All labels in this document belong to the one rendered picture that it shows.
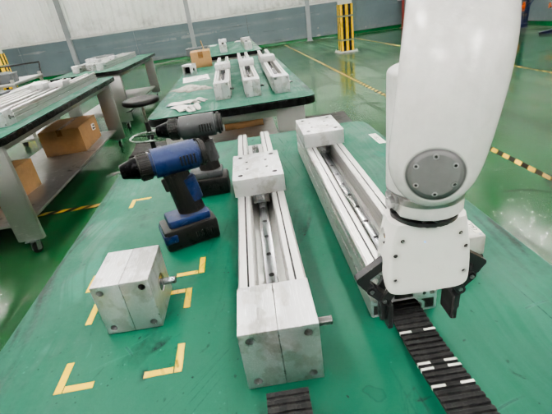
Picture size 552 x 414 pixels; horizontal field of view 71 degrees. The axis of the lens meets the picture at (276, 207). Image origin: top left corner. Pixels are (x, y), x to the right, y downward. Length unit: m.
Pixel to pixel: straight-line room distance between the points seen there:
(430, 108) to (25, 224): 2.72
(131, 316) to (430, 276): 0.45
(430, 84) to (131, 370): 0.53
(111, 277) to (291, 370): 0.31
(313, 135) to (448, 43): 0.77
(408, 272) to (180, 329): 0.37
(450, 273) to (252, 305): 0.25
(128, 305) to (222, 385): 0.20
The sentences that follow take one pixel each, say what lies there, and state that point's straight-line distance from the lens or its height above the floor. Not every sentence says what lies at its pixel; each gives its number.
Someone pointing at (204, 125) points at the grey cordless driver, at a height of 0.97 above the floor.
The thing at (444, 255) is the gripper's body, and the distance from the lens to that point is 0.49.
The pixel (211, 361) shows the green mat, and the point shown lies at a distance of 0.60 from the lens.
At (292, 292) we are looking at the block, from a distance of 0.53.
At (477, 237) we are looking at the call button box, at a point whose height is 0.84.
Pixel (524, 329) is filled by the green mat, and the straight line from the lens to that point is 0.65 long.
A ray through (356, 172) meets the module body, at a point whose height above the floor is 0.86.
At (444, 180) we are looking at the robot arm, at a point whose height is 1.07.
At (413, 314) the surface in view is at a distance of 0.63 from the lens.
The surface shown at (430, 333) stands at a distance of 0.60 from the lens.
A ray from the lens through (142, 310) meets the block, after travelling 0.67.
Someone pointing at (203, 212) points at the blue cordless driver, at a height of 0.85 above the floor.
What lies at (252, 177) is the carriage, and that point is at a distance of 0.82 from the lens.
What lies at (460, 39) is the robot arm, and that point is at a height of 1.18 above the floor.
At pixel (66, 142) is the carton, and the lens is 4.27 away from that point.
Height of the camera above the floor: 1.21
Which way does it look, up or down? 27 degrees down
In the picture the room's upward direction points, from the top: 8 degrees counter-clockwise
